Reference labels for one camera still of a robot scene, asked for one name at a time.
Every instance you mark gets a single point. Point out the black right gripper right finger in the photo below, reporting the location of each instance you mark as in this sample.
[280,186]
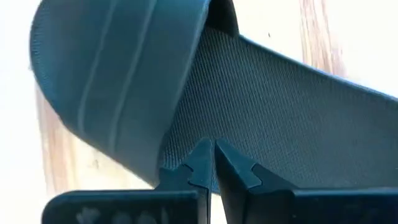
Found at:
[242,183]

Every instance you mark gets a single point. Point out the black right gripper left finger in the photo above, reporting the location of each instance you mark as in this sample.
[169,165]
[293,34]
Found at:
[199,168]

